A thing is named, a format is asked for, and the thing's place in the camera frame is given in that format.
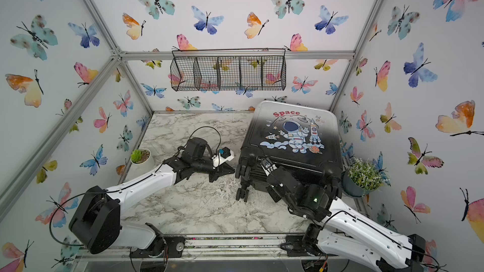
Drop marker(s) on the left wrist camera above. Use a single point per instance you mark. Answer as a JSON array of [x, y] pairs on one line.
[[222, 156]]

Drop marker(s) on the black wire wall basket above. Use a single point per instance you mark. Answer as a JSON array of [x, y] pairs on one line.
[[229, 70]]

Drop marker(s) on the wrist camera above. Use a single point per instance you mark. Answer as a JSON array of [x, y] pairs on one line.
[[222, 156], [268, 166]]

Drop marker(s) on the flowering plant in grey pot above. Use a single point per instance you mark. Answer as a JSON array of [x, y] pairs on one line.
[[361, 178]]

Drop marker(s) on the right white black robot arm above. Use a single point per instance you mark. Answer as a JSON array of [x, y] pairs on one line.
[[338, 229]]

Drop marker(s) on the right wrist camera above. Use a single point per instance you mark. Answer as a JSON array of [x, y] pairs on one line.
[[268, 166]]

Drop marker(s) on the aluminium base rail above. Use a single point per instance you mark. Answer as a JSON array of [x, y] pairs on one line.
[[213, 247]]

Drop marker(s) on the silver black space suitcase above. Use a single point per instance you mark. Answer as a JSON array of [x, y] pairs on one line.
[[304, 140]]

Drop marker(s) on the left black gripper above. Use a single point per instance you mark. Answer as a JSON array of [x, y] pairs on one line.
[[218, 172]]

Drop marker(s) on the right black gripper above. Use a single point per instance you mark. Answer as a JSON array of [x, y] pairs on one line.
[[272, 194]]

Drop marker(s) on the small succulent in white pot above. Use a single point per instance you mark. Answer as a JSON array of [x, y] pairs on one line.
[[141, 156]]

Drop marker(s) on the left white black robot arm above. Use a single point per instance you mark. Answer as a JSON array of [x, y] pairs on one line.
[[97, 221]]

